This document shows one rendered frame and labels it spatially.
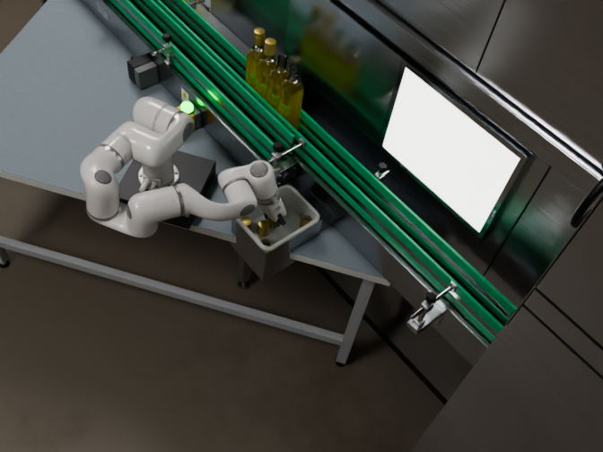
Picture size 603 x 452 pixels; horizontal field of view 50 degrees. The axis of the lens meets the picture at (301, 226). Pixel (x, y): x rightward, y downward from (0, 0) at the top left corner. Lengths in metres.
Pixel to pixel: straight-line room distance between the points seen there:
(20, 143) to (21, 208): 0.84
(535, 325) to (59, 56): 1.97
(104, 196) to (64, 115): 0.78
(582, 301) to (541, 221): 0.53
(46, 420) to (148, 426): 0.37
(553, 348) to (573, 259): 0.24
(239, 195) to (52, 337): 1.28
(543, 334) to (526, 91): 0.57
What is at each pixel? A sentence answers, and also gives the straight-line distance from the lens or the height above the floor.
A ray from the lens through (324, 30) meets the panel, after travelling 2.04.
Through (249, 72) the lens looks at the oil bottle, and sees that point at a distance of 2.18.
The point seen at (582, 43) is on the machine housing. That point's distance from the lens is 1.52.
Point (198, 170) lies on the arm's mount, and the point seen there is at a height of 0.81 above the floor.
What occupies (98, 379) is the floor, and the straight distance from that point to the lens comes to 2.68.
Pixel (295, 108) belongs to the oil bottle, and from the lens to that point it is 2.09.
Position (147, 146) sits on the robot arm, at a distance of 1.80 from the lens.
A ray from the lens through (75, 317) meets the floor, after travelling 2.82.
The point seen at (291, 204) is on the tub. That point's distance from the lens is 2.10.
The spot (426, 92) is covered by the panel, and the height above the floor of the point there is 1.28.
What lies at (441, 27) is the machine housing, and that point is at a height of 1.45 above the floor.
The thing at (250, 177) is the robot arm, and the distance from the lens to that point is 1.78.
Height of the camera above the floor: 2.42
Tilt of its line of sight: 53 degrees down
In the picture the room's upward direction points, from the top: 10 degrees clockwise
